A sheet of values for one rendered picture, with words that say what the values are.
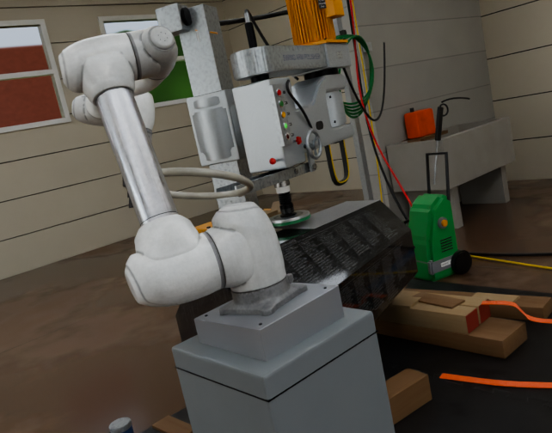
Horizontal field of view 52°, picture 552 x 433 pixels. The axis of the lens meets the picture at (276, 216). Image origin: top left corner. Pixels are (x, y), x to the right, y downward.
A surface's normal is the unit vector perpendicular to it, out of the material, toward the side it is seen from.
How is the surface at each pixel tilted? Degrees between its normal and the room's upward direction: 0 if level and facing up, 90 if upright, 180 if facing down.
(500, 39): 90
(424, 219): 72
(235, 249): 82
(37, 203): 90
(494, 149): 90
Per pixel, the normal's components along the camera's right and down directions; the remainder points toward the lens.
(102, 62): 0.27, -0.21
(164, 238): 0.10, -0.34
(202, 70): -0.32, 0.23
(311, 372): 0.66, 0.00
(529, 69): -0.72, 0.26
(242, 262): 0.32, 0.15
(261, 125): -0.51, 0.26
